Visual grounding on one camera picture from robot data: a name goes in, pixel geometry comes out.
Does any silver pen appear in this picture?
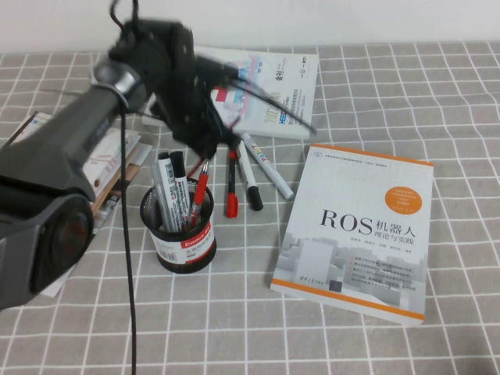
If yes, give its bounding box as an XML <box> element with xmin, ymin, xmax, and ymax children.
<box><xmin>151</xmin><ymin>162</ymin><xmax>169</xmax><ymax>228</ymax></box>

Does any slim white marker black cap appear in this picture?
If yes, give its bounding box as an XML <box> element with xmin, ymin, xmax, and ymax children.
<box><xmin>235</xmin><ymin>139</ymin><xmax>264</xmax><ymax>213</ymax></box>

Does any red gel pen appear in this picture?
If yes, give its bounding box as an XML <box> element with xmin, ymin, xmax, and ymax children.
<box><xmin>186</xmin><ymin>159</ymin><xmax>210</xmax><ymax>230</ymax></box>

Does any white paint marker colourful print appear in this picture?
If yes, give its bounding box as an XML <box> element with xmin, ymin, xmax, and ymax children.
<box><xmin>241</xmin><ymin>133</ymin><xmax>295</xmax><ymax>202</ymax></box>

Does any white marker grey cap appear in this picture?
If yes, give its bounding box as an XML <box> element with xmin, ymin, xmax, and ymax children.
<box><xmin>157</xmin><ymin>152</ymin><xmax>179</xmax><ymax>232</ymax></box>

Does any white paper booklet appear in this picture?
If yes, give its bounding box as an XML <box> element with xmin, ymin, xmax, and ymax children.
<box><xmin>41</xmin><ymin>267</ymin><xmax>76</xmax><ymax>298</ymax></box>

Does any white ROS robot textbook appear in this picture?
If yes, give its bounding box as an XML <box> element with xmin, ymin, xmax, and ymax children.
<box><xmin>270</xmin><ymin>143</ymin><xmax>435</xmax><ymax>328</ymax></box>

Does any stack of map booklets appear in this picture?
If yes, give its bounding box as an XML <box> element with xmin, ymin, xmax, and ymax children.
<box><xmin>7</xmin><ymin>111</ymin><xmax>142</xmax><ymax>205</ymax></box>

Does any black hanging cable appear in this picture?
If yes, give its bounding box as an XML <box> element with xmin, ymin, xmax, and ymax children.
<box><xmin>108</xmin><ymin>0</ymin><xmax>140</xmax><ymax>375</ymax></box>

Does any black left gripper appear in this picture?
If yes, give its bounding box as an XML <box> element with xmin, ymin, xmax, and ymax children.
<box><xmin>154</xmin><ymin>23</ymin><xmax>241</xmax><ymax>160</ymax></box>

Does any brown cover magazine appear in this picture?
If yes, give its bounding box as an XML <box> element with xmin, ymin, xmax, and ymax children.
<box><xmin>90</xmin><ymin>139</ymin><xmax>154</xmax><ymax>220</ymax></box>

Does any white HEEC conference book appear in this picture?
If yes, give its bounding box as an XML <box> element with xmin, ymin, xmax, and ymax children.
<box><xmin>142</xmin><ymin>45</ymin><xmax>320</xmax><ymax>141</ymax></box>

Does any black marker red cap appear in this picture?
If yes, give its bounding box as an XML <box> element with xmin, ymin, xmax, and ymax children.
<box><xmin>223</xmin><ymin>146</ymin><xmax>240</xmax><ymax>219</ymax></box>

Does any grey white checked tablecloth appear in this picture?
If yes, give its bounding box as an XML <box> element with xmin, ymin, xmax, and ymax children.
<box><xmin>0</xmin><ymin>41</ymin><xmax>500</xmax><ymax>375</ymax></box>

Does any black mesh pen holder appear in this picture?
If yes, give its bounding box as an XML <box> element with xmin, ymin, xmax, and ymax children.
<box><xmin>140</xmin><ymin>184</ymin><xmax>218</xmax><ymax>275</ymax></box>

